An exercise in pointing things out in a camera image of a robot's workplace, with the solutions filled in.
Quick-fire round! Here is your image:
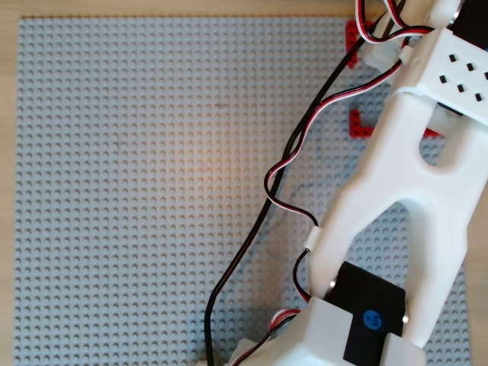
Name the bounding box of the grey Lego baseplate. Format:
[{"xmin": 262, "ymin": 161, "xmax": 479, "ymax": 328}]
[{"xmin": 13, "ymin": 15, "xmax": 472, "ymax": 366}]

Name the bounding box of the thick black cable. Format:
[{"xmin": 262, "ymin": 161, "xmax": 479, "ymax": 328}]
[{"xmin": 203, "ymin": 0, "xmax": 407, "ymax": 366}]

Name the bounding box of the red white black servo wire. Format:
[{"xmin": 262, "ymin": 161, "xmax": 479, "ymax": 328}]
[
  {"xmin": 264, "ymin": 42, "xmax": 406, "ymax": 306},
  {"xmin": 355, "ymin": 0, "xmax": 436, "ymax": 43},
  {"xmin": 228, "ymin": 307, "xmax": 303, "ymax": 364}
]

